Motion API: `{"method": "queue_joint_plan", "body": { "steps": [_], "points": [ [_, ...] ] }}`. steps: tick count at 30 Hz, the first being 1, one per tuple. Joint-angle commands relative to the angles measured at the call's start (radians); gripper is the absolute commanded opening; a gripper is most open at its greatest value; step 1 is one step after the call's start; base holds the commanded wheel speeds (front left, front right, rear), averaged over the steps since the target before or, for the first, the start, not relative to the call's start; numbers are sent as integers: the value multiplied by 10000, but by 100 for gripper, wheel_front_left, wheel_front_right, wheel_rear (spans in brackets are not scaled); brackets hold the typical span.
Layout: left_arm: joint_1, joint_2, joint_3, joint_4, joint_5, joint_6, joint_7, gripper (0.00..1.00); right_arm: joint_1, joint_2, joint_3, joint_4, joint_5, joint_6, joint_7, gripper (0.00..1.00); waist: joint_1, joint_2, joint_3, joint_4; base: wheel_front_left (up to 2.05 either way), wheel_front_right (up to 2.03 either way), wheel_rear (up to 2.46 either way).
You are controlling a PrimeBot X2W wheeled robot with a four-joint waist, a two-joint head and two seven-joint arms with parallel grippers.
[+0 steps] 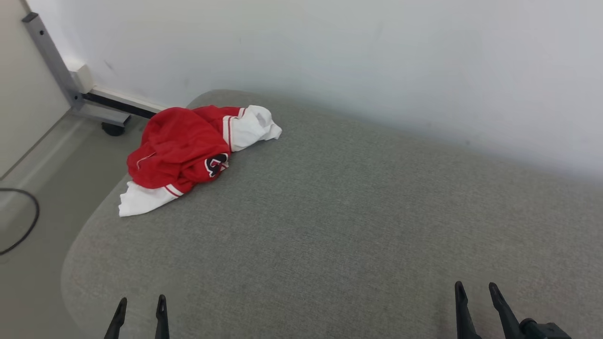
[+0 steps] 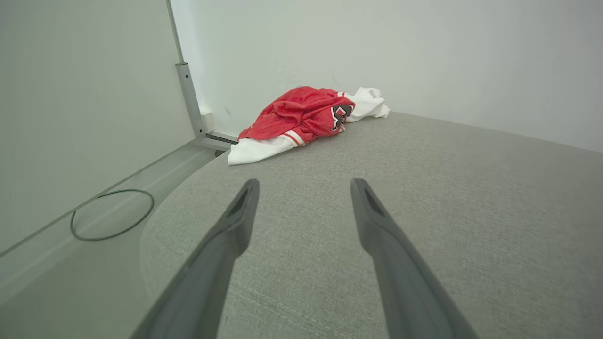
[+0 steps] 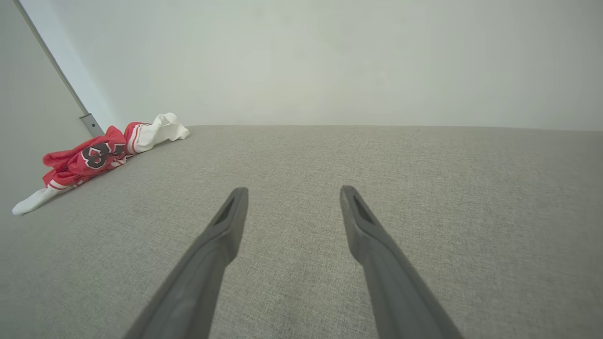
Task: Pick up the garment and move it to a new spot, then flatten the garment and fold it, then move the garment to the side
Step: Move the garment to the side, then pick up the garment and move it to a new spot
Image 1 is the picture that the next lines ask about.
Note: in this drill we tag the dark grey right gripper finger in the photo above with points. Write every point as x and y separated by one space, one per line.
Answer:
465 325
509 327

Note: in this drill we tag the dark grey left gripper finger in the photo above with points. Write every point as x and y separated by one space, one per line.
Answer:
162 325
117 327

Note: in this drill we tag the red and white jersey garment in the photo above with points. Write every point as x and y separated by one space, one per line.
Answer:
179 146

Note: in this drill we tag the grey fabric sofa cushion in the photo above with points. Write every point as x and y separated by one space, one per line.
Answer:
330 226

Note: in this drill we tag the black caster wheel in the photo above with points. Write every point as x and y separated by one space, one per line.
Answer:
113 129

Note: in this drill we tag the black and white baseboard strip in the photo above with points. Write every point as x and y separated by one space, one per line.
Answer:
118 106

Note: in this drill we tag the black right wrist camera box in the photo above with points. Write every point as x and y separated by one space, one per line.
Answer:
546 332

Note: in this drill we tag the white wall box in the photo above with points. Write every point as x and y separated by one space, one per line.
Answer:
82 77

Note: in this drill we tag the grey metal frame leg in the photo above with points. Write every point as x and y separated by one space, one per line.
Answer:
52 56

